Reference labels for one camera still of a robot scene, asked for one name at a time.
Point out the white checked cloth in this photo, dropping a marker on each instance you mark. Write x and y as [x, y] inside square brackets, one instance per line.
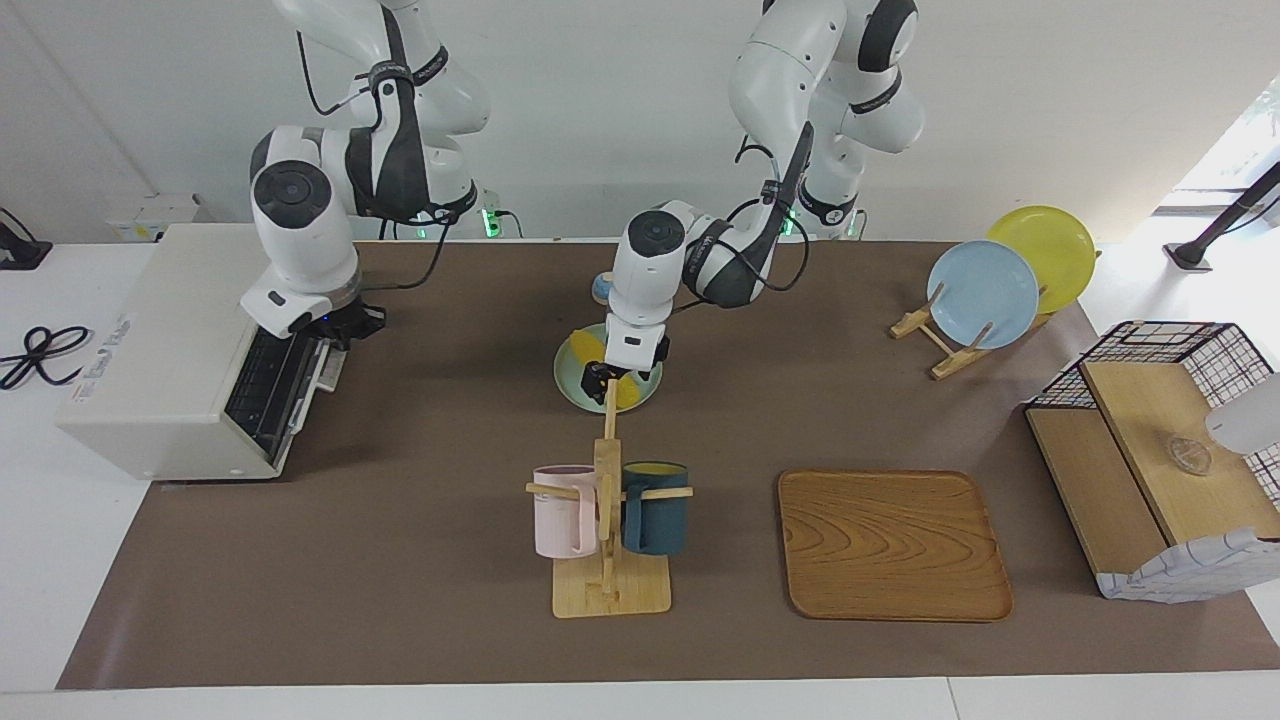
[1190, 570]

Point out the wooden mug tree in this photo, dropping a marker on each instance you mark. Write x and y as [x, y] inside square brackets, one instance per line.
[610, 595]

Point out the wooden plate rack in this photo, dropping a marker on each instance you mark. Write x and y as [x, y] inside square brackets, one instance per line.
[955, 362]

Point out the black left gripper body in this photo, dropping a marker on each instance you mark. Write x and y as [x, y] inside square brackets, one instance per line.
[645, 355]

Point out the brown table mat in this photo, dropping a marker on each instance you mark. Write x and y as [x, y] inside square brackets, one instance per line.
[400, 560]

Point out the yellow corn cob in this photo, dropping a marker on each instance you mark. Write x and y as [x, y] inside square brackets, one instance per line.
[588, 350]

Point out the black tripod stand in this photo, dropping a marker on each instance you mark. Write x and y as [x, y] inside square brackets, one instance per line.
[1190, 255]

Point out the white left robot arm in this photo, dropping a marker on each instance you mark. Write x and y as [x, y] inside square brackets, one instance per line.
[645, 280]

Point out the pink mug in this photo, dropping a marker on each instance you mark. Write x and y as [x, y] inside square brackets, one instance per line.
[560, 520]

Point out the white cylindrical object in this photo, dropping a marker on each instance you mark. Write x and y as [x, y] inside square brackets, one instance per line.
[1245, 420]

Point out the light blue plate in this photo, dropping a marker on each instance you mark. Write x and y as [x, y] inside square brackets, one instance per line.
[985, 300]

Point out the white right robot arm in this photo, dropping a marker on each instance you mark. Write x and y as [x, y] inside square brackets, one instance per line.
[300, 240]

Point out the dark teal mug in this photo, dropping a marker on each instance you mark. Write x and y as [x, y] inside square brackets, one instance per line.
[660, 520]

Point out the black stand base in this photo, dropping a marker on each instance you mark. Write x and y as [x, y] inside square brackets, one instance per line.
[20, 255]

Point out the glass oven door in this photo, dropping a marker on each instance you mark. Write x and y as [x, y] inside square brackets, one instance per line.
[318, 385]

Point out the yellow plate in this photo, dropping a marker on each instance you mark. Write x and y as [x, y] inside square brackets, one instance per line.
[1050, 250]

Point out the white toaster oven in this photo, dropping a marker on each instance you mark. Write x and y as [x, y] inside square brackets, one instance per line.
[150, 340]

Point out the small clear glass lid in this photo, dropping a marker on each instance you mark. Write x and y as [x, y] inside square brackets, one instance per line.
[1190, 458]

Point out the pale green plate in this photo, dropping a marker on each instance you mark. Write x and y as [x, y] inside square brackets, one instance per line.
[570, 385]

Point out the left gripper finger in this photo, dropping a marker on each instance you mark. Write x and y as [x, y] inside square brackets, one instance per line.
[596, 385]

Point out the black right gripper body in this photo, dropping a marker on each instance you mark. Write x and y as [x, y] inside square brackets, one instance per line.
[345, 322]

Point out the wooden tray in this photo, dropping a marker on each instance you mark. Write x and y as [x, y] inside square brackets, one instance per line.
[890, 545]

